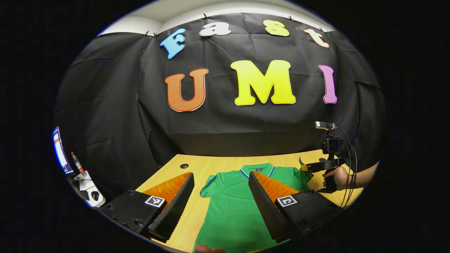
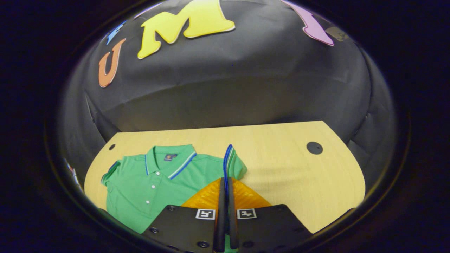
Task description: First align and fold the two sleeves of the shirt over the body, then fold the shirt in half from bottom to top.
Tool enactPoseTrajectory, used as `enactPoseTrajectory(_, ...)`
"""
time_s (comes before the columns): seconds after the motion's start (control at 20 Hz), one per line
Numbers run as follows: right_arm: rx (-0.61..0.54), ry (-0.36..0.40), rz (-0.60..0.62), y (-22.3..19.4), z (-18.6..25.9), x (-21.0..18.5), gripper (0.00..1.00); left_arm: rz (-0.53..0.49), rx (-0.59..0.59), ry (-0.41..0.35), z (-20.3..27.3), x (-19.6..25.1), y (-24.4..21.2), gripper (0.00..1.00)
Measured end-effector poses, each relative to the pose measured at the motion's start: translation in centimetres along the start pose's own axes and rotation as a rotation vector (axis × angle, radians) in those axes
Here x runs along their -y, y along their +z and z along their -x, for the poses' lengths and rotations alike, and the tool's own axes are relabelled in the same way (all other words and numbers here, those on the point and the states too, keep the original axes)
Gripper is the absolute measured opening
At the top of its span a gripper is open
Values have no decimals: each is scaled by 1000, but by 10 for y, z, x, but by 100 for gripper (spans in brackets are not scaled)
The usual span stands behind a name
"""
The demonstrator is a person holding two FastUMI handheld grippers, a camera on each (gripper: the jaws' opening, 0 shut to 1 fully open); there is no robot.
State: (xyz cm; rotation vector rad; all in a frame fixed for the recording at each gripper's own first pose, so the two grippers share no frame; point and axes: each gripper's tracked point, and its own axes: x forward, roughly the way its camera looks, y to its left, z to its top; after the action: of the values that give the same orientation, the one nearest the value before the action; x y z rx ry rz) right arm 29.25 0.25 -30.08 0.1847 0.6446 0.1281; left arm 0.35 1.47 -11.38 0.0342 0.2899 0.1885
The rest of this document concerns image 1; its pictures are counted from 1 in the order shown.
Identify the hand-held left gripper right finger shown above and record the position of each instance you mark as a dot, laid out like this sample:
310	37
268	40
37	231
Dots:
265	207

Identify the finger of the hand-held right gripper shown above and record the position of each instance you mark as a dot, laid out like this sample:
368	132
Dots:
316	166

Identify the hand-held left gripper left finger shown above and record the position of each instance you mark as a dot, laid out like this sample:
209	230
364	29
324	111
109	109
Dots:
174	211

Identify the green T-shirt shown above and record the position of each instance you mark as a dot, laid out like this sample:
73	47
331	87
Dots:
232	211

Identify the black backdrop cloth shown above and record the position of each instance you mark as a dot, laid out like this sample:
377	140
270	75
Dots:
246	130

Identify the white device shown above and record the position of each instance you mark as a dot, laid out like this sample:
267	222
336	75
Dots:
90	191

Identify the red-capped bottle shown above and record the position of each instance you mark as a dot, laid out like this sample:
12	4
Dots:
77	163

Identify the white blue-edged board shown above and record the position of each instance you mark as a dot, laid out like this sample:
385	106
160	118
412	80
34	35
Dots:
60	154

